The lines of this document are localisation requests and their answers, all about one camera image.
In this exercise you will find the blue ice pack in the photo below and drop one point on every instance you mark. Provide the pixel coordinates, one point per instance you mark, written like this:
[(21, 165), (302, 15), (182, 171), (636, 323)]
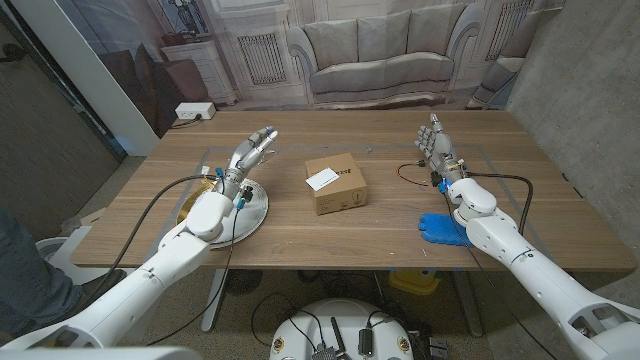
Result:
[(440, 229)]

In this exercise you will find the grey metal floor box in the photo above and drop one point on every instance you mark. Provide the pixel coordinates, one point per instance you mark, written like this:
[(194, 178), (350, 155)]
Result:
[(439, 347)]

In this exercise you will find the black round floor object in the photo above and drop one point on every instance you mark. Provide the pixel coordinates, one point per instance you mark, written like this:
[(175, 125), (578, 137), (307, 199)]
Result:
[(243, 281)]

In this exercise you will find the white table leg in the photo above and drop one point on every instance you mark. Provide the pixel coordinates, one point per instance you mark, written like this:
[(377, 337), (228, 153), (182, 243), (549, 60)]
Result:
[(467, 305), (214, 305)]

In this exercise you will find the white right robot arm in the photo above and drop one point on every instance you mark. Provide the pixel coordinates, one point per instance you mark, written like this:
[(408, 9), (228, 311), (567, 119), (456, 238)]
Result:
[(540, 280)]

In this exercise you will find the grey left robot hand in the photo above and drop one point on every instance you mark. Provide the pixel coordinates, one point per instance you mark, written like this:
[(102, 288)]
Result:
[(245, 160)]

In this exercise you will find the brown cardboard packing box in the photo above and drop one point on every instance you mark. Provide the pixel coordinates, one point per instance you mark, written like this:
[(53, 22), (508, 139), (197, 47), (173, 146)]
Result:
[(345, 195)]

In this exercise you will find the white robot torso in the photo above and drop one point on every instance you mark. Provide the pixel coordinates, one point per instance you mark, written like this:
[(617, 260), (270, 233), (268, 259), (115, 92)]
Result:
[(345, 315)]

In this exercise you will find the dark shoe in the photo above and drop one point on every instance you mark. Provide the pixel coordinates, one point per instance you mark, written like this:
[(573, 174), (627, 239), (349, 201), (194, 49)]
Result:
[(107, 280)]

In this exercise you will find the white card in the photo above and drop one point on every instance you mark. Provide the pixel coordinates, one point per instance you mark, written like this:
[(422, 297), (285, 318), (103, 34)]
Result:
[(322, 179)]

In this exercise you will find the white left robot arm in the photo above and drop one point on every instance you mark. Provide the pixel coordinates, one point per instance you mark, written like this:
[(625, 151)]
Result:
[(135, 295)]

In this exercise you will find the white power strip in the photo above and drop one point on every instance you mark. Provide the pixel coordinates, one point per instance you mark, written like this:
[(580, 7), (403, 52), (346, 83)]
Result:
[(195, 110)]

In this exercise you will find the yellow object under table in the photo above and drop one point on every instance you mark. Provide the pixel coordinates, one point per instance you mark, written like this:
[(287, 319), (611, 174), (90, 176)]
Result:
[(415, 282)]

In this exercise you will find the person leg in jeans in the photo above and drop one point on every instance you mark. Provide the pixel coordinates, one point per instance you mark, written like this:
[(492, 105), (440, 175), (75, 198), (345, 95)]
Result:
[(25, 280)]

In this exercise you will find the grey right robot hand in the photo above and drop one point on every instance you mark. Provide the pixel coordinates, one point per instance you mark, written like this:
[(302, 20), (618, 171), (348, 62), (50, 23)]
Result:
[(442, 154)]

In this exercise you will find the printed living room backdrop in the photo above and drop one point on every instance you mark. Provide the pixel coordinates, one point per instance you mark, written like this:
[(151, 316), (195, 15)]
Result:
[(380, 50)]

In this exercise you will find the white paper plate gold rim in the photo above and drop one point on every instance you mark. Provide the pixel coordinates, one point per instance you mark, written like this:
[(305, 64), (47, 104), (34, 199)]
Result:
[(252, 215)]

